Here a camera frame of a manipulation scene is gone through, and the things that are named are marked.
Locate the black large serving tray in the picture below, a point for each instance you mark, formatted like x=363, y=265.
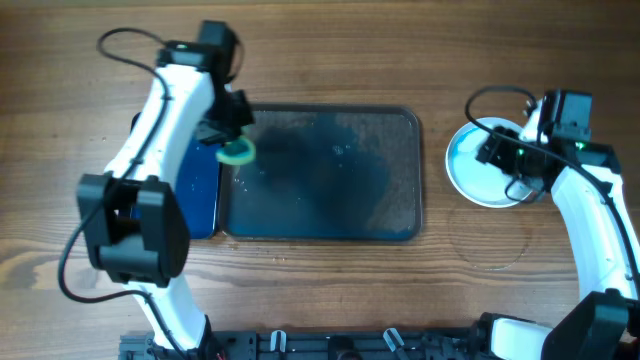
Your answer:
x=332, y=172

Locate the green yellow sponge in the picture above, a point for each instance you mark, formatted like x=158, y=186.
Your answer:
x=238, y=152

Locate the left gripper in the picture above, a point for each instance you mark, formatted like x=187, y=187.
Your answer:
x=207, y=132

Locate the white plate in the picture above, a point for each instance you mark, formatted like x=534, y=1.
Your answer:
x=483, y=183

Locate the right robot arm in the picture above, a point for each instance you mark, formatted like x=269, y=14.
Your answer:
x=553, y=154

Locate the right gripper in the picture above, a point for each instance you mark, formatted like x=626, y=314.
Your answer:
x=495, y=150

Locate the black small tray with water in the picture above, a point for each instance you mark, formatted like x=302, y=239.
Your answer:
x=197, y=188

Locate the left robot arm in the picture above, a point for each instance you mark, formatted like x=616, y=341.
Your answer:
x=130, y=219

